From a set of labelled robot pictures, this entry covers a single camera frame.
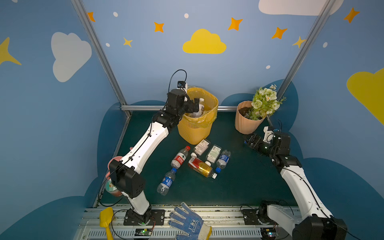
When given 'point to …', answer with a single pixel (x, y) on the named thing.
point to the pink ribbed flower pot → (248, 119)
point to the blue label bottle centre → (223, 160)
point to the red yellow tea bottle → (201, 167)
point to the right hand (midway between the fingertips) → (250, 137)
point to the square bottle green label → (213, 153)
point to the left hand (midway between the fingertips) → (191, 97)
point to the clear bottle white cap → (201, 109)
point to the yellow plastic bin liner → (210, 107)
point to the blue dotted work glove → (194, 226)
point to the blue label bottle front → (163, 188)
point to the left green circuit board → (143, 232)
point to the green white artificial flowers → (264, 101)
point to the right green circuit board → (268, 233)
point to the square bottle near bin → (202, 147)
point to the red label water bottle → (179, 158)
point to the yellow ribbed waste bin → (197, 131)
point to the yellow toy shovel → (106, 216)
